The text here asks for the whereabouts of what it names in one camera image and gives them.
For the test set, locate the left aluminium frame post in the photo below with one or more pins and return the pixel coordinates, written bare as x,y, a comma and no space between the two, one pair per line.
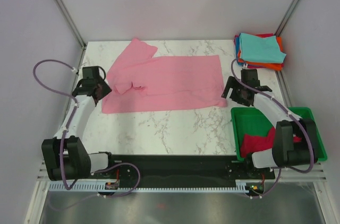
70,22

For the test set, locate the pink t shirt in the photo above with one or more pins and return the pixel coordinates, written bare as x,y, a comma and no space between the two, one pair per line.
142,82

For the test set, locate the right aluminium frame post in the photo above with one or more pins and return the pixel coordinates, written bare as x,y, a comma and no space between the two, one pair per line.
295,1

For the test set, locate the crimson t shirt in bin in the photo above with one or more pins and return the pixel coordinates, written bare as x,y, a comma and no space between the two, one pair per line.
280,141

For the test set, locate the green plastic bin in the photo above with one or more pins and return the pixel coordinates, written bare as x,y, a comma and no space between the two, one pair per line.
250,121

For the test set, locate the folded blue t shirt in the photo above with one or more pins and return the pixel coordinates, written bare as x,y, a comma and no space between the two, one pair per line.
236,46

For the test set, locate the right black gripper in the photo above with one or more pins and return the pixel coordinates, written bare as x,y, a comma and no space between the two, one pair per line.
232,83

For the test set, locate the aluminium frame post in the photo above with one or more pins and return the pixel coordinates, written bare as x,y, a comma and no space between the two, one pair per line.
70,22
295,1

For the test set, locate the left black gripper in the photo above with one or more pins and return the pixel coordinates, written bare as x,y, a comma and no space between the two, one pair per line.
107,89

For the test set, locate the white slotted cable duct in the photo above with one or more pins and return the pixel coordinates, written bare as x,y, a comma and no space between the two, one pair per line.
106,187

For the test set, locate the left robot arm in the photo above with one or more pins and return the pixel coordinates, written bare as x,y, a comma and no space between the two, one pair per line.
65,155

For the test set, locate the folded teal t shirt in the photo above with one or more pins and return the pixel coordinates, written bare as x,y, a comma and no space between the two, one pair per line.
260,50

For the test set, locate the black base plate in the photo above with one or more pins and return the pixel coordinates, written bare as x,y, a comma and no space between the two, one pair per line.
181,171

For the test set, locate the folded orange t shirt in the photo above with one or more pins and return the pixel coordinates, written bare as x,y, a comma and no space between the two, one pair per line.
271,66

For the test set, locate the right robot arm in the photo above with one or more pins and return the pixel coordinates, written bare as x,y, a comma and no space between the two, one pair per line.
303,158

